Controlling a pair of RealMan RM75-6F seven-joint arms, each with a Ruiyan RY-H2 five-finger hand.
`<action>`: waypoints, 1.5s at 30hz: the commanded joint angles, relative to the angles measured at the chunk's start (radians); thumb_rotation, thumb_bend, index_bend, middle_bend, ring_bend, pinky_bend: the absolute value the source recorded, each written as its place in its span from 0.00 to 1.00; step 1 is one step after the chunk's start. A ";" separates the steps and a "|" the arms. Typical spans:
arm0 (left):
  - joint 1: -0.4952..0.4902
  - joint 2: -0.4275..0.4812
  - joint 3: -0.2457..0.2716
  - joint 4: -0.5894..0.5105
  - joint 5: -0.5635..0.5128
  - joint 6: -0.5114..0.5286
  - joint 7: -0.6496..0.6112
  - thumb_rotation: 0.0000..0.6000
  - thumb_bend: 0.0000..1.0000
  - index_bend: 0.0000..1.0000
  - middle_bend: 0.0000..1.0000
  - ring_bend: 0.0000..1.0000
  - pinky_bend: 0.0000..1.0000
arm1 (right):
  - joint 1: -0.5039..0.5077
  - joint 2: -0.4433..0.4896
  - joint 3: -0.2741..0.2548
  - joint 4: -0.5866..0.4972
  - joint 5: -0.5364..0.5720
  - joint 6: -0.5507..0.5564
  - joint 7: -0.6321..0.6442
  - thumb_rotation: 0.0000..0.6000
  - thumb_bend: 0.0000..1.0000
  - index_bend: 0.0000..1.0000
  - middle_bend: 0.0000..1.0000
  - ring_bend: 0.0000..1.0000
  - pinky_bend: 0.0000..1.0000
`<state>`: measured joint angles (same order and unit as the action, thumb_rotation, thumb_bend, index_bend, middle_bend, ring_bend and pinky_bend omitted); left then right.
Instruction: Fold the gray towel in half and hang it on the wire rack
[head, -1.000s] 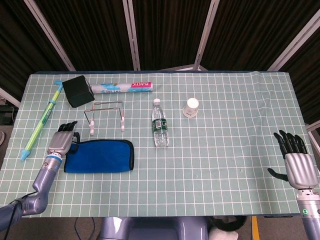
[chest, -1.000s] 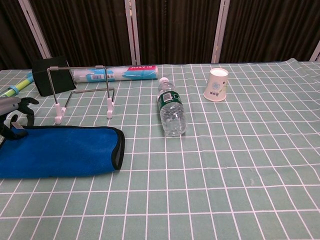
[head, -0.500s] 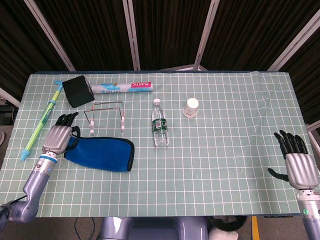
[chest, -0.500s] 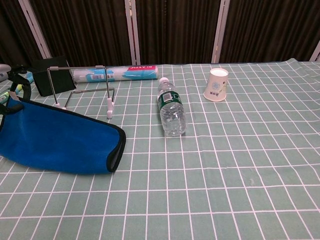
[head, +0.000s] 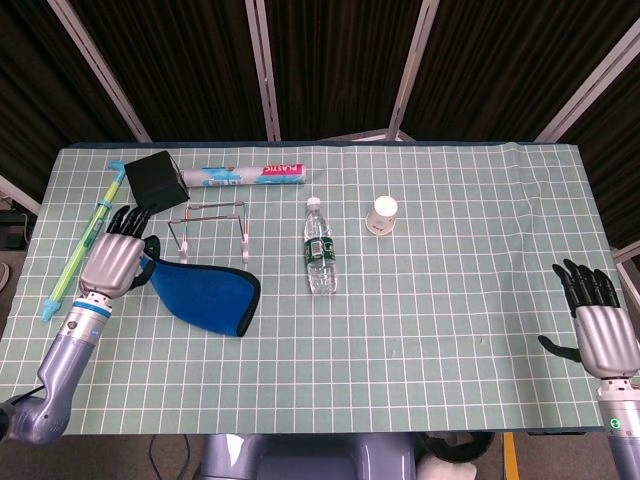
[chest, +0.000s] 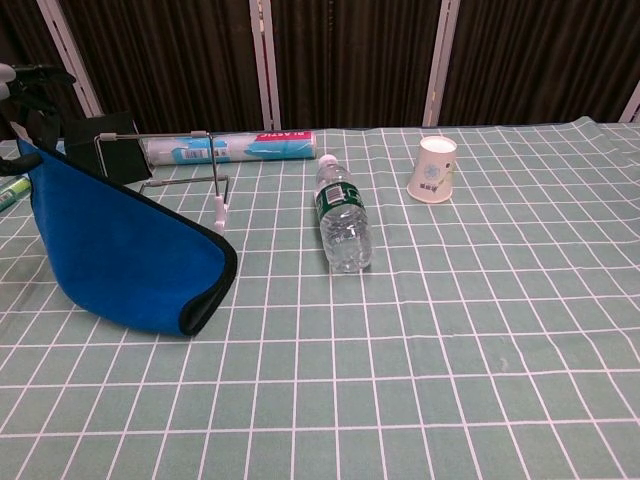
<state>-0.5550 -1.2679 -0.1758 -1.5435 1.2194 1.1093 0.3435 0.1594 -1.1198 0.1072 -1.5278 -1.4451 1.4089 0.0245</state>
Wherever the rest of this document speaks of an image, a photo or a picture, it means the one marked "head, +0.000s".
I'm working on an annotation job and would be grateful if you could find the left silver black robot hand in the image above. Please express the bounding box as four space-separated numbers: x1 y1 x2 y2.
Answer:
78 203 162 300

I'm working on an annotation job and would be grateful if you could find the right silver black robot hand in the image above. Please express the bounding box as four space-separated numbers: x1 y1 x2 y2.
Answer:
537 258 640 379

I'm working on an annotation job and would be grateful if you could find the blue towel with black trim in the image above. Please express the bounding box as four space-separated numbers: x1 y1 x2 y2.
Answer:
139 252 262 339

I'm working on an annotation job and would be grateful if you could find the green blue toy water pump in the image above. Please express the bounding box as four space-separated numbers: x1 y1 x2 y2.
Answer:
40 159 129 322

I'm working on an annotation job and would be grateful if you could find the black box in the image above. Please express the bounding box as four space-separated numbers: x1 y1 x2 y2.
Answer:
123 149 191 211

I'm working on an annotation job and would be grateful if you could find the black floor device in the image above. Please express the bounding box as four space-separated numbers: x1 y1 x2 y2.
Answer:
0 209 32 251

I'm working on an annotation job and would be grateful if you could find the plastic wrap roll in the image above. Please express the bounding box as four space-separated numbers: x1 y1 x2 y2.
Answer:
179 162 308 190

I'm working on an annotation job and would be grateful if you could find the black round bin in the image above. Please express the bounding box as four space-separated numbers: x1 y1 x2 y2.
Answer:
417 432 496 464

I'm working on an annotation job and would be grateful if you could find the green checked tablecloth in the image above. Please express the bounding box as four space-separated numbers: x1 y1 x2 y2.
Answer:
0 142 619 435

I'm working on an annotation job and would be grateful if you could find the white crumpled bag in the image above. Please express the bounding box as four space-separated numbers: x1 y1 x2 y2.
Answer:
417 457 476 480

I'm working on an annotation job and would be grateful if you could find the clear plastic water bottle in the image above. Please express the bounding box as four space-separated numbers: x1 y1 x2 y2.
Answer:
303 196 339 296

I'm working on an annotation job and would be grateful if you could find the white paper cup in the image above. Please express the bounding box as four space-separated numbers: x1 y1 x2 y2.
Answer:
366 195 400 236

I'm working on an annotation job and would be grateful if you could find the lavender robot torso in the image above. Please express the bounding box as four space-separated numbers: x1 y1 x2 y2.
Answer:
199 432 419 480

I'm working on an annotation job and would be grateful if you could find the white partition frame post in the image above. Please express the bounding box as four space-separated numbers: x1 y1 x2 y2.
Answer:
0 174 41 214
47 0 152 144
534 19 640 144
387 0 441 142
612 244 640 292
244 0 282 142

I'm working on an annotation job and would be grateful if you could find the metal wire rack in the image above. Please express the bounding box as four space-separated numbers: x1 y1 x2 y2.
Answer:
168 199 251 265

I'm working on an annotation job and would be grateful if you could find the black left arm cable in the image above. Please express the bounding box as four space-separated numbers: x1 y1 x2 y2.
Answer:
0 383 47 412

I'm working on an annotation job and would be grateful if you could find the black floor cable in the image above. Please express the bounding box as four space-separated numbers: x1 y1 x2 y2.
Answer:
148 434 192 472

